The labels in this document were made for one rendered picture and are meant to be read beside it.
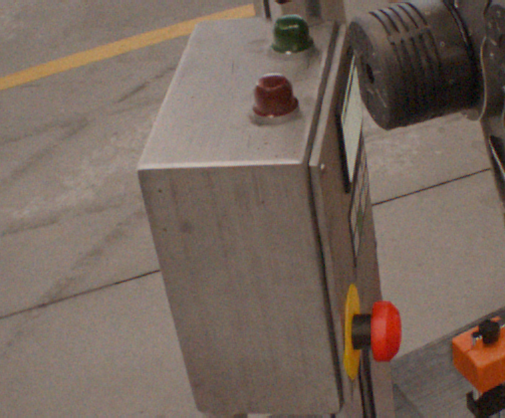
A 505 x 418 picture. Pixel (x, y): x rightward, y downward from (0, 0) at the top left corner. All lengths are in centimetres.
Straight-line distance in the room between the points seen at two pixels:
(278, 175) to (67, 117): 307
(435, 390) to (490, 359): 51
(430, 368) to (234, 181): 82
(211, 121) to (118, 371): 213
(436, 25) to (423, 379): 60
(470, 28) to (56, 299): 151
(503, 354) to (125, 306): 210
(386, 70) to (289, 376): 110
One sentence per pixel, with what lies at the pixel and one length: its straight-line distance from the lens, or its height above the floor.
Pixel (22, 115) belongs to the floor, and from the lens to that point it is 384.
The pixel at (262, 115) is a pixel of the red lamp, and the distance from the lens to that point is 74.
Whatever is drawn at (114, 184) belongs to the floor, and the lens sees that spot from 343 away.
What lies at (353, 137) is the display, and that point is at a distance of 82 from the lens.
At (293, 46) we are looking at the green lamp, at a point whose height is 148.
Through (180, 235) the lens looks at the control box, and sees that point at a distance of 75.
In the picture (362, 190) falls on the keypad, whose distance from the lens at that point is 86.
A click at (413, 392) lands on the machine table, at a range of 149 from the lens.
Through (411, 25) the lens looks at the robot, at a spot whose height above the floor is 96.
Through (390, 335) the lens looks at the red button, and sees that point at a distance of 80.
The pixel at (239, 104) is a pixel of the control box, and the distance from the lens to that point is 76.
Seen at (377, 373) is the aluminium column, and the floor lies 117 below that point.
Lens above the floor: 187
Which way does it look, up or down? 35 degrees down
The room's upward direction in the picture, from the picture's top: 10 degrees counter-clockwise
